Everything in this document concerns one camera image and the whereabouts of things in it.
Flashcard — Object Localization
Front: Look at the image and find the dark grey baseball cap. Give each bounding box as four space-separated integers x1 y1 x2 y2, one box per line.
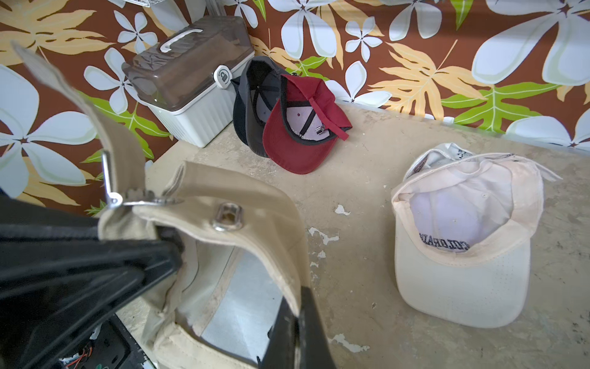
239 56 287 158

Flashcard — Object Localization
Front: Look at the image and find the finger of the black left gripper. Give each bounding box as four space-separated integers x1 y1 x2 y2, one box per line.
1 195 183 368

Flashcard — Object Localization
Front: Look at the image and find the red baseball cap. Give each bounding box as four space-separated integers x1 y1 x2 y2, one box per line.
262 75 353 175

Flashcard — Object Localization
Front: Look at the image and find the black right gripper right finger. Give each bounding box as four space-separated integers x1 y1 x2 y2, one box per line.
297 287 336 369

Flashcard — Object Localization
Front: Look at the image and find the beige baseball cap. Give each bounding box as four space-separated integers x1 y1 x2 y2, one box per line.
13 44 311 368

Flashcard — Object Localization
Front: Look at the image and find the white box with brown lid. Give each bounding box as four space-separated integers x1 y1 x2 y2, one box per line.
122 16 254 148

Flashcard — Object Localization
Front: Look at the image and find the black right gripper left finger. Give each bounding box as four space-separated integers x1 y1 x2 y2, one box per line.
258 298 299 369

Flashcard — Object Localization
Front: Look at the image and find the black baseball cap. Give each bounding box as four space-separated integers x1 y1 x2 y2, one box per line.
231 77 249 146

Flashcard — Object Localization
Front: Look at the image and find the white cap under pile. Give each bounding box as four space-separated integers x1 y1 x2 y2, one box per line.
391 143 559 328

